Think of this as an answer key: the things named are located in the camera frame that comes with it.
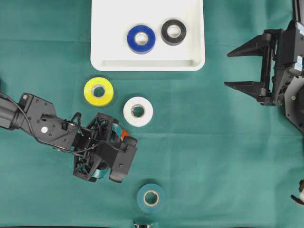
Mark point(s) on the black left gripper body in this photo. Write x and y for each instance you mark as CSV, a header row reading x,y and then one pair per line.
x,y
100,137

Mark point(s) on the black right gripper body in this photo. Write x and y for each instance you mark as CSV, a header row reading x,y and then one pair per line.
x,y
286,48

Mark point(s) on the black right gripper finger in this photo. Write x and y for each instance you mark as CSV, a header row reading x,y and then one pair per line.
x,y
254,47
256,90

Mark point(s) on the orange tape roll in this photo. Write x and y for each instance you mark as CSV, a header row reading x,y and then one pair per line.
x,y
124,134

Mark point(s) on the black tape roll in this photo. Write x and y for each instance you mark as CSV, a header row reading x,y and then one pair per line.
x,y
173,32

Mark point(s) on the blue tape roll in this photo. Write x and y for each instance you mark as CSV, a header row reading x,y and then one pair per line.
x,y
141,39

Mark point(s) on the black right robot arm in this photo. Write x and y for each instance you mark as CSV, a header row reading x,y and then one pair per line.
x,y
293,98

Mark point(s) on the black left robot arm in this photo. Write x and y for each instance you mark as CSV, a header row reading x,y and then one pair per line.
x,y
37,117

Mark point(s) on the teal tape roll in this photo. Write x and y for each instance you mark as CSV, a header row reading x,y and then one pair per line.
x,y
151,207

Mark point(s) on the white tape roll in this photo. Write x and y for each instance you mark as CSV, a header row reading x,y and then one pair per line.
x,y
138,102

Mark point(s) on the yellow tape roll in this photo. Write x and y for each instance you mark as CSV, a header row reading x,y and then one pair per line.
x,y
92,85

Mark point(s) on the white plastic case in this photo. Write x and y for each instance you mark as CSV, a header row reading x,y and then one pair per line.
x,y
111,21

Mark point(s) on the dark object at bottom edge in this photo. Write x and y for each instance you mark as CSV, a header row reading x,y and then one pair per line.
x,y
143,224

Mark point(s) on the black white object at edge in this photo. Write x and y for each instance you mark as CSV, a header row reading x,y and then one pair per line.
x,y
299,200

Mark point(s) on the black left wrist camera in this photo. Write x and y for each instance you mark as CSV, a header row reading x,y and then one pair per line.
x,y
116,156

